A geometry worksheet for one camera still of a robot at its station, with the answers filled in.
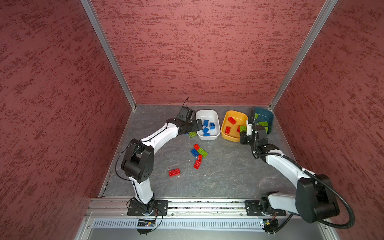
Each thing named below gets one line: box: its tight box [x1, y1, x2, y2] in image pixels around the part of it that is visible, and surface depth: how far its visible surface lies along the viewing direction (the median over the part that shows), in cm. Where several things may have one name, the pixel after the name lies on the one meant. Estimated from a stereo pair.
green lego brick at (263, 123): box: [258, 121, 269, 127], surface depth 109 cm
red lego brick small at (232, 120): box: [227, 116, 237, 125], surface depth 112 cm
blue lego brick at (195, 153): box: [190, 148, 199, 158], surface depth 96 cm
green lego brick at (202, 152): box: [197, 147, 208, 158], surface depth 96 cm
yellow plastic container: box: [221, 110, 249, 143], surface depth 109 cm
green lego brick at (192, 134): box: [188, 131, 197, 138], surface depth 103 cm
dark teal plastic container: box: [254, 107, 274, 134], surface depth 113 cm
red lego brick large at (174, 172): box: [169, 168, 181, 178], surface depth 87 cm
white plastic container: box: [195, 109, 221, 141], surface depth 108 cm
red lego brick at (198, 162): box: [193, 154, 203, 170], surface depth 91 cm
